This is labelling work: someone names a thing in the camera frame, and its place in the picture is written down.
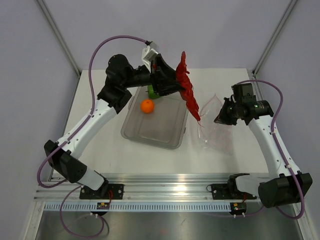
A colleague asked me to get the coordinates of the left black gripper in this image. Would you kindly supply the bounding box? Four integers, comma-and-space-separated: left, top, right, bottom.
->
121, 54, 185, 96

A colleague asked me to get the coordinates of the red toy lobster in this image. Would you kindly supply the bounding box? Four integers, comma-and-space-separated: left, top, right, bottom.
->
175, 51, 202, 127

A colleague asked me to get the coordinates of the green bell pepper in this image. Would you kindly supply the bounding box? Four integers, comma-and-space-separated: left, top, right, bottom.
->
147, 85, 161, 99

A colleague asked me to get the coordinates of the clear zip top bag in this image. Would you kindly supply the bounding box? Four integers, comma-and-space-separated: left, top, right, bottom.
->
197, 94, 234, 156

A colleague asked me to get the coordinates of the orange fruit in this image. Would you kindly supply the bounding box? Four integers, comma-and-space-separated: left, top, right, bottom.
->
140, 99, 155, 114

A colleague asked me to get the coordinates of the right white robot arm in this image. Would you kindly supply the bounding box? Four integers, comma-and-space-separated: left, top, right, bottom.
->
214, 80, 313, 208

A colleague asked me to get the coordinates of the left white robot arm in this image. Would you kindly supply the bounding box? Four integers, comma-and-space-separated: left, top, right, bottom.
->
44, 53, 185, 199

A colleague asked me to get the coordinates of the clear grey plastic container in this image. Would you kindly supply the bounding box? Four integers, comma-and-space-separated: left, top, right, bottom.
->
120, 86, 189, 150

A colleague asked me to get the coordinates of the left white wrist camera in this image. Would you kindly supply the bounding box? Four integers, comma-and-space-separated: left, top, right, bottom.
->
141, 41, 159, 71

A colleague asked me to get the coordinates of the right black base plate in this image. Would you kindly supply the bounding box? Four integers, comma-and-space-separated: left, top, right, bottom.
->
206, 183, 257, 201

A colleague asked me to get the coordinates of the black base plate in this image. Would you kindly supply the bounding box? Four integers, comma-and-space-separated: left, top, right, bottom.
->
79, 183, 124, 200
206, 183, 257, 201

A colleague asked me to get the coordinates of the right aluminium frame post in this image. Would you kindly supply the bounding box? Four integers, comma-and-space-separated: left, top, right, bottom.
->
252, 0, 299, 78

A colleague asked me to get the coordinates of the aluminium frame post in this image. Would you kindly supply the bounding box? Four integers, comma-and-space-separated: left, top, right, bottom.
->
252, 0, 299, 78
35, 0, 82, 79

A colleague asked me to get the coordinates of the left aluminium frame post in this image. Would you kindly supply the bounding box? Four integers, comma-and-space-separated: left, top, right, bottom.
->
35, 0, 82, 79

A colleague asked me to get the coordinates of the aluminium mounting rail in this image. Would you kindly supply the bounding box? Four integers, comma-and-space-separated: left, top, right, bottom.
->
33, 173, 231, 202

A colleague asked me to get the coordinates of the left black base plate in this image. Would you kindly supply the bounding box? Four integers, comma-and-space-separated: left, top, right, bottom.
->
79, 183, 124, 200

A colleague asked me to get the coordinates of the white slotted cable duct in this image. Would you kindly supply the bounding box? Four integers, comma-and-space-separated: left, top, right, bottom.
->
44, 201, 231, 213

